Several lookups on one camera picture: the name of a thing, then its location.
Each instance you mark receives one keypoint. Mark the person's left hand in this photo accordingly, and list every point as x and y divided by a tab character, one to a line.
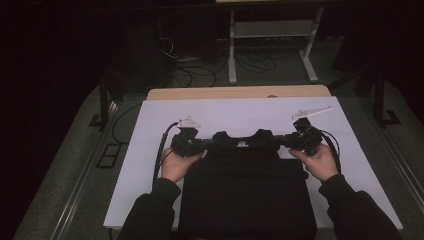
175	166

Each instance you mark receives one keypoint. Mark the black tank top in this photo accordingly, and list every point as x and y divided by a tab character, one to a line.
246	193

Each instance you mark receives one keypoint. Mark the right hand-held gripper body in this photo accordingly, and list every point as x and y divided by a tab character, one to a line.
305	140

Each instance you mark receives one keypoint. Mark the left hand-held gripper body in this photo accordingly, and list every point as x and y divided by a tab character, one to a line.
186	145

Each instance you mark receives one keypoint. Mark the person's right hand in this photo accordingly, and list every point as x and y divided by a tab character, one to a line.
320	165

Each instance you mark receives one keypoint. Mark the metal floor rail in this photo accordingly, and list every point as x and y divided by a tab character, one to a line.
413	186
80	190

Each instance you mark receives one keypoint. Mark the white metal table frame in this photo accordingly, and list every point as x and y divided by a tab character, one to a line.
232	50

